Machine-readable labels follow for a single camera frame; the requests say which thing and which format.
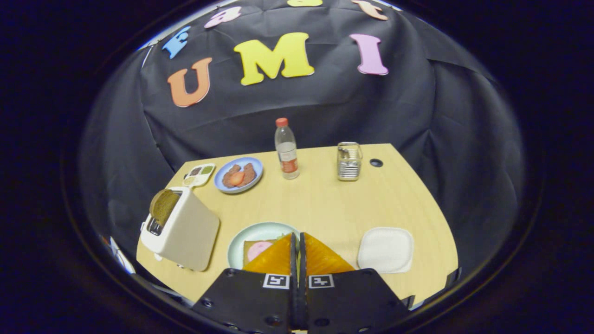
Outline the white compartment tray with beans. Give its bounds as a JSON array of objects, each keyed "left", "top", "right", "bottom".
[{"left": 182, "top": 163, "right": 216, "bottom": 187}]

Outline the dark brown bread slice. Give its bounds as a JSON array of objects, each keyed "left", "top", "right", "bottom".
[{"left": 149, "top": 189, "right": 182, "bottom": 228}]

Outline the clear bottle with red cap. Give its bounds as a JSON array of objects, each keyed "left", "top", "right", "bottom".
[{"left": 275, "top": 117, "right": 300, "bottom": 180}]

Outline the metal wire basket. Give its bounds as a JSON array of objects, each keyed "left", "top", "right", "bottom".
[{"left": 337, "top": 141, "right": 363, "bottom": 181}]

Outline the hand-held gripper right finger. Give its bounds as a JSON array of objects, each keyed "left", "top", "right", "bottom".
[{"left": 299, "top": 232, "right": 414, "bottom": 334}]

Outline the cream toaster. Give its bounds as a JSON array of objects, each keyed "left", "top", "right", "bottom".
[{"left": 140, "top": 186, "right": 220, "bottom": 272}]

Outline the brown toast slice on plate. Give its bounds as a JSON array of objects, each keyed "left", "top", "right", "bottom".
[{"left": 243, "top": 238, "right": 281, "bottom": 268}]

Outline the pale green plate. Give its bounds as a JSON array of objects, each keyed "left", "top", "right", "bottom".
[{"left": 227, "top": 222, "right": 301, "bottom": 270}]

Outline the black backdrop cloth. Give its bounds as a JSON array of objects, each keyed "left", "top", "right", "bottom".
[{"left": 79, "top": 0, "right": 525, "bottom": 297}]

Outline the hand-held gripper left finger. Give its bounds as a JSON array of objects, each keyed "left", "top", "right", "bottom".
[{"left": 190, "top": 232, "right": 298, "bottom": 334}]

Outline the pink ham slice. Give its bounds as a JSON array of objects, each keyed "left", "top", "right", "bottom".
[{"left": 247, "top": 241, "right": 274, "bottom": 262}]

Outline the small white square plate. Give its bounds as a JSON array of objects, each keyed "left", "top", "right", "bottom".
[{"left": 357, "top": 227, "right": 414, "bottom": 274}]

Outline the blue plate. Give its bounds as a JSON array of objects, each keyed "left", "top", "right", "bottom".
[{"left": 214, "top": 157, "right": 264, "bottom": 194}]

